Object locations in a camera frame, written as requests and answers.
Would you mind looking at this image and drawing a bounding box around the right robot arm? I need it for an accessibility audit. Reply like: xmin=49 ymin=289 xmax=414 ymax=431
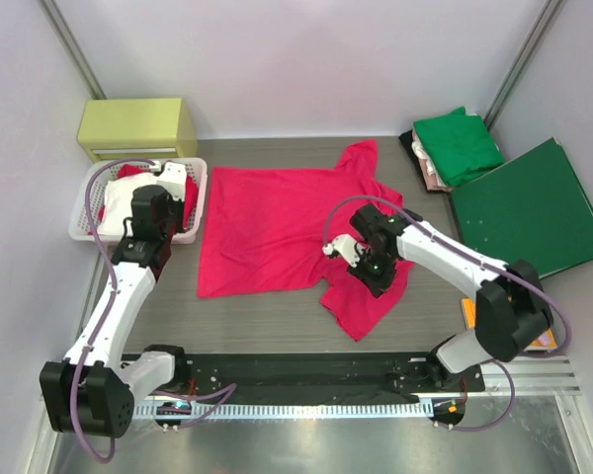
xmin=342 ymin=204 xmax=553 ymax=389

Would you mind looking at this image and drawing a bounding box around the red t-shirt in basket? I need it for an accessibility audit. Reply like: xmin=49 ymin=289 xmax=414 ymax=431
xmin=99 ymin=164 xmax=199 ymax=233

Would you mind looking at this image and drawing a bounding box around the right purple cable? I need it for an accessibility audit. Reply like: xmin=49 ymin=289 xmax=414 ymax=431
xmin=322 ymin=195 xmax=573 ymax=432

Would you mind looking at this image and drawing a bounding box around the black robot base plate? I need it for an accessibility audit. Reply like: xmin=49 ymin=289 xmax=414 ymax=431
xmin=162 ymin=352 xmax=485 ymax=406

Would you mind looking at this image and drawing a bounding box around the white plastic laundry basket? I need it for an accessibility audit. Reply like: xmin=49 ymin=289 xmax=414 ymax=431
xmin=68 ymin=158 xmax=208 ymax=244

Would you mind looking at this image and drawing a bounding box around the pink red t-shirt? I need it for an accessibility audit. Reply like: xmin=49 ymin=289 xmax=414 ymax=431
xmin=197 ymin=140 xmax=413 ymax=342

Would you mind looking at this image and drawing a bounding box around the yellow-green box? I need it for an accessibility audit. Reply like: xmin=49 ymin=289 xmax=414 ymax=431
xmin=77 ymin=98 xmax=198 ymax=162

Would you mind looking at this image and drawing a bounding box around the purple cable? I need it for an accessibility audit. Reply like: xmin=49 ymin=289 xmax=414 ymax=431
xmin=71 ymin=157 xmax=238 ymax=465
xmin=322 ymin=195 xmax=573 ymax=432

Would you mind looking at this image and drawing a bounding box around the left corner aluminium post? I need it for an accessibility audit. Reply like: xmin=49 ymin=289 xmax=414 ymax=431
xmin=38 ymin=0 xmax=107 ymax=100

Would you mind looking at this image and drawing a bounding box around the slotted cable duct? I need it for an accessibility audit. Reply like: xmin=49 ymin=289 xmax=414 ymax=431
xmin=132 ymin=399 xmax=434 ymax=422

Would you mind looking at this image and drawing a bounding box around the folded black shirt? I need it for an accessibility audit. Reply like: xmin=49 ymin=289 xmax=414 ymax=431
xmin=398 ymin=129 xmax=417 ymax=159

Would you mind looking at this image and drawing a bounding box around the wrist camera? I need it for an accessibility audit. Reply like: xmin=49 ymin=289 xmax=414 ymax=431
xmin=149 ymin=161 xmax=187 ymax=202
xmin=322 ymin=234 xmax=367 ymax=268

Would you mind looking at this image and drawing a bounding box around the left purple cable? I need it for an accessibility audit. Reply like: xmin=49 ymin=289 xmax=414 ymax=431
xmin=71 ymin=157 xmax=238 ymax=465

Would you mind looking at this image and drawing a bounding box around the folded green t-shirt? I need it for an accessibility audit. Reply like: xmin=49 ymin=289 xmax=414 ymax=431
xmin=413 ymin=107 xmax=505 ymax=188

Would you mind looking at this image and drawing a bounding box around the green binder folder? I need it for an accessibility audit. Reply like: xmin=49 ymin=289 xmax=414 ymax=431
xmin=451 ymin=138 xmax=593 ymax=278

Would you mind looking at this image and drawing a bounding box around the aluminium frame rail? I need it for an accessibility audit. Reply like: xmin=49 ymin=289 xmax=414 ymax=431
xmin=481 ymin=355 xmax=581 ymax=396

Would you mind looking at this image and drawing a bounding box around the corner aluminium post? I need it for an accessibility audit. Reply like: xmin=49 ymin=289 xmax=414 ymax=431
xmin=483 ymin=0 xmax=566 ymax=131
xmin=38 ymin=0 xmax=107 ymax=100

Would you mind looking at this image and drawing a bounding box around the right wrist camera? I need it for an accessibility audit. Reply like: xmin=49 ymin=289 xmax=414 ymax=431
xmin=322 ymin=234 xmax=367 ymax=268

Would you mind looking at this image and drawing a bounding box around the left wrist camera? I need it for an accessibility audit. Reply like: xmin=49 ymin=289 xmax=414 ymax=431
xmin=149 ymin=161 xmax=187 ymax=202

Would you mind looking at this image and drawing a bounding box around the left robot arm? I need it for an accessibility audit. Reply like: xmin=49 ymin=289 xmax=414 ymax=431
xmin=40 ymin=185 xmax=191 ymax=438

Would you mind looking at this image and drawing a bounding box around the right corner aluminium post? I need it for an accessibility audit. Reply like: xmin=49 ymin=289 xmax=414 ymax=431
xmin=483 ymin=0 xmax=566 ymax=131

